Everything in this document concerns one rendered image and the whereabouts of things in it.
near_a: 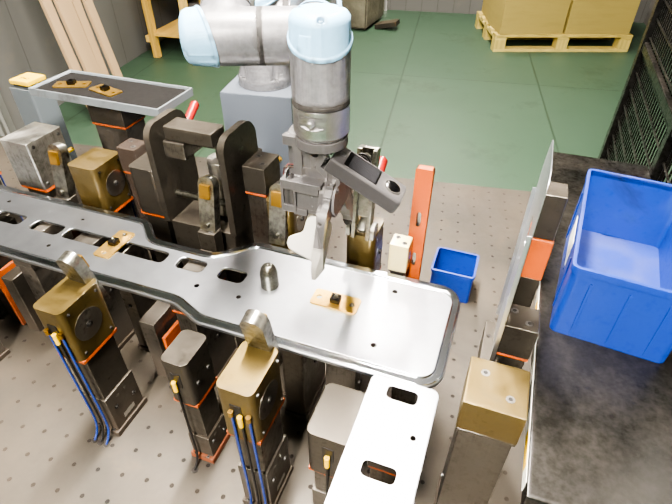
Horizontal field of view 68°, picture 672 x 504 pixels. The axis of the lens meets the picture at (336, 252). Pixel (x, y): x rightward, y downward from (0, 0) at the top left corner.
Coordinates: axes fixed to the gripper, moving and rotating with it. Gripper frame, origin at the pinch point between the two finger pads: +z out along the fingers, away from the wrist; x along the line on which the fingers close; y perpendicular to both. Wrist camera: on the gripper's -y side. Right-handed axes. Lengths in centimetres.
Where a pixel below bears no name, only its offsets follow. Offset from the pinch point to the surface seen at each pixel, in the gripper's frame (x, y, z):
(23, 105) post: -30, 96, 2
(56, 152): -13, 69, 2
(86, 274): 13.8, 38.9, 5.1
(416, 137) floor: -272, 36, 112
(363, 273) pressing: -8.6, -2.3, 11.1
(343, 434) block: 22.1, -9.1, 13.0
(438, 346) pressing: 3.9, -18.6, 11.0
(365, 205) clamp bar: -14.6, -0.4, 0.2
